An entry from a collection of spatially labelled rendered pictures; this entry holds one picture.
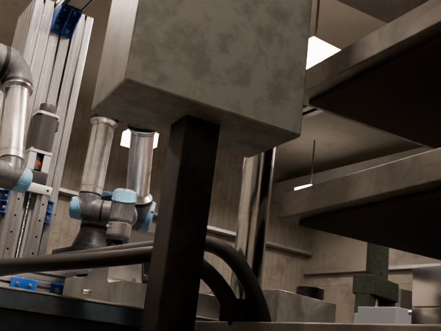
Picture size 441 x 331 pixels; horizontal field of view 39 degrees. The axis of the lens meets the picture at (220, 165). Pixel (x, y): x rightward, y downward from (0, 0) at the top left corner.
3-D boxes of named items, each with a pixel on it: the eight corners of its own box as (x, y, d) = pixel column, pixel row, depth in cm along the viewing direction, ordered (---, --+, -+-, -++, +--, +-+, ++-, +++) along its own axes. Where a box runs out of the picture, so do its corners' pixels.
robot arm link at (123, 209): (138, 195, 205) (136, 188, 197) (133, 228, 202) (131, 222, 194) (115, 192, 205) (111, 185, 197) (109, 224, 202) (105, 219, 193)
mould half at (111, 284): (59, 310, 176) (68, 262, 180) (144, 322, 187) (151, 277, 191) (120, 308, 133) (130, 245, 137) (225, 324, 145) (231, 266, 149)
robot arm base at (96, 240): (64, 250, 233) (69, 224, 236) (101, 258, 241) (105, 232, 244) (80, 247, 221) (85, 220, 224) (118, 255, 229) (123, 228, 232)
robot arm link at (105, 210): (107, 203, 215) (103, 196, 204) (140, 208, 215) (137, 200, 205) (103, 226, 212) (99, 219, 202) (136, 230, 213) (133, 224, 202)
